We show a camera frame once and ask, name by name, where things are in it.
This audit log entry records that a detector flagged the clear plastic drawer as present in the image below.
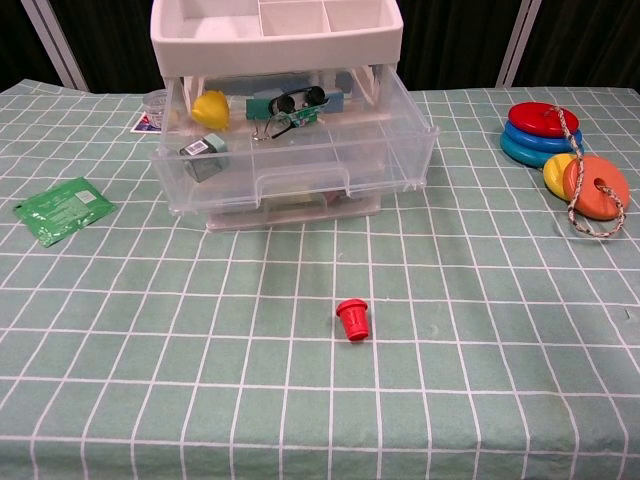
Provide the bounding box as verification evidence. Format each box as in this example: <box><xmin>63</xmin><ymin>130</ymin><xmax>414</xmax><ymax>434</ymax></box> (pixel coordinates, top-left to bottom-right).
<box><xmin>150</xmin><ymin>63</ymin><xmax>441</xmax><ymax>216</ymax></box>
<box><xmin>205</xmin><ymin>188</ymin><xmax>381</xmax><ymax>232</ymax></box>

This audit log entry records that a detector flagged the red toy trash can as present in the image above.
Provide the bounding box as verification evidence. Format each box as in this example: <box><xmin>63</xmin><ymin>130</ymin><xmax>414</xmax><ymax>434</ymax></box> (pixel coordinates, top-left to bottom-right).
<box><xmin>335</xmin><ymin>298</ymin><xmax>371</xmax><ymax>343</ymax></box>

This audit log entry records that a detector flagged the grey block in drawer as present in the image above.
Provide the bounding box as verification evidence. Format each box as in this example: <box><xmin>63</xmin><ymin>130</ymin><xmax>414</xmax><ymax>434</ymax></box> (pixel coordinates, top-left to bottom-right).
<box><xmin>179</xmin><ymin>132</ymin><xmax>231</xmax><ymax>184</ymax></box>

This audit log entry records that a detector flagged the green checked tablecloth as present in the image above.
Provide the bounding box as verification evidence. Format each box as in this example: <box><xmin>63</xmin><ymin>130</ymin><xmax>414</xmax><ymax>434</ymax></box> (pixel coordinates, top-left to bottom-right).
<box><xmin>0</xmin><ymin>81</ymin><xmax>640</xmax><ymax>480</ymax></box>

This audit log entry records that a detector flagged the yellow toy helmet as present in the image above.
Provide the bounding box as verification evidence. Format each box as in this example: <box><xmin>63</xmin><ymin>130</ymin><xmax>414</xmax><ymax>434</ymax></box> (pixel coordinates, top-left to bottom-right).
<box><xmin>191</xmin><ymin>89</ymin><xmax>231</xmax><ymax>132</ymax></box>

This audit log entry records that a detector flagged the red white blue card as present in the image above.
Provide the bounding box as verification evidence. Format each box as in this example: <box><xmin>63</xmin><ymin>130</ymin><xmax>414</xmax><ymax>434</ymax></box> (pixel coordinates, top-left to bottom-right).
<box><xmin>130</xmin><ymin>110</ymin><xmax>164</xmax><ymax>135</ymax></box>

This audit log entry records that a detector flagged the clear round jar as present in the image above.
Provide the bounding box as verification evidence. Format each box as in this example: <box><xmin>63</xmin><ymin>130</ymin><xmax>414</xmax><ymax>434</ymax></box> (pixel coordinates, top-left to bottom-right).
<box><xmin>142</xmin><ymin>89</ymin><xmax>171</xmax><ymax>127</ymax></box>

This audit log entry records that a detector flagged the black curtain panel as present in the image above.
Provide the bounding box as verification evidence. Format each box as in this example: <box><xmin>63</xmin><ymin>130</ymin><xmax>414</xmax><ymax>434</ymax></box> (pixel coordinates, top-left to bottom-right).
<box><xmin>0</xmin><ymin>0</ymin><xmax>66</xmax><ymax>94</ymax></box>
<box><xmin>397</xmin><ymin>0</ymin><xmax>524</xmax><ymax>92</ymax></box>
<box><xmin>47</xmin><ymin>0</ymin><xmax>166</xmax><ymax>95</ymax></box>
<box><xmin>514</xmin><ymin>0</ymin><xmax>640</xmax><ymax>90</ymax></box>

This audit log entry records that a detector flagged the yellow stacking disc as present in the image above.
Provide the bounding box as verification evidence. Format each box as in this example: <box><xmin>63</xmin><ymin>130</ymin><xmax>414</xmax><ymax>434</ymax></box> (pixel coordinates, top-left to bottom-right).
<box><xmin>543</xmin><ymin>153</ymin><xmax>579</xmax><ymax>194</ymax></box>

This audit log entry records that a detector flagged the red stacking disc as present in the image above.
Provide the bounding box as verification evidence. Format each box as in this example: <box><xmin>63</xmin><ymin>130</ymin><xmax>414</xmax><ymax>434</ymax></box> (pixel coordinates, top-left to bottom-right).
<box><xmin>507</xmin><ymin>101</ymin><xmax>580</xmax><ymax>140</ymax></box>

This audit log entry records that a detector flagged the green foil sachet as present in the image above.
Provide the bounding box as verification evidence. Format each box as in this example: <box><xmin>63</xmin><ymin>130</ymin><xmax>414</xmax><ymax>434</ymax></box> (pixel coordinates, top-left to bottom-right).
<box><xmin>13</xmin><ymin>176</ymin><xmax>118</xmax><ymax>249</ymax></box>

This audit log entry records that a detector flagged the orange stacking disc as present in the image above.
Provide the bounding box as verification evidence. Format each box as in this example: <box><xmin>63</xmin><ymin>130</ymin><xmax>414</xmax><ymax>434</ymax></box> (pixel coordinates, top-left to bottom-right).
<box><xmin>562</xmin><ymin>154</ymin><xmax>631</xmax><ymax>222</ymax></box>

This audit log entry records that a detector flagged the white plastic drawer unit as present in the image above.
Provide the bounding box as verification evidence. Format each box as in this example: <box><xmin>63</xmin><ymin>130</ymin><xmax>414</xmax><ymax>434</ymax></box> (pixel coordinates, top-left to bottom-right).
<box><xmin>150</xmin><ymin>0</ymin><xmax>404</xmax><ymax>232</ymax></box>

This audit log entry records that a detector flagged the teal stacking ring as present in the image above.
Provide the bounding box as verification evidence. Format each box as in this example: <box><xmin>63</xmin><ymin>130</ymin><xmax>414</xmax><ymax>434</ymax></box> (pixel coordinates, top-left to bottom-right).
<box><xmin>499</xmin><ymin>133</ymin><xmax>585</xmax><ymax>169</ymax></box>

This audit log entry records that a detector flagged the blue stacking ring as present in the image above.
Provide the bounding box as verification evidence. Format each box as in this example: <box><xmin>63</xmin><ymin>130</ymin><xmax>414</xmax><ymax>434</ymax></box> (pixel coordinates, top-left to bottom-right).
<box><xmin>502</xmin><ymin>121</ymin><xmax>584</xmax><ymax>155</ymax></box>

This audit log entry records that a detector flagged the white frame pole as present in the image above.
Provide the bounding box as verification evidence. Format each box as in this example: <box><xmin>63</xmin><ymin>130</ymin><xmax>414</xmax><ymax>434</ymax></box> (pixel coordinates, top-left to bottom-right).
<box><xmin>19</xmin><ymin>0</ymin><xmax>91</xmax><ymax>93</ymax></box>
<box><xmin>496</xmin><ymin>0</ymin><xmax>544</xmax><ymax>89</ymax></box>

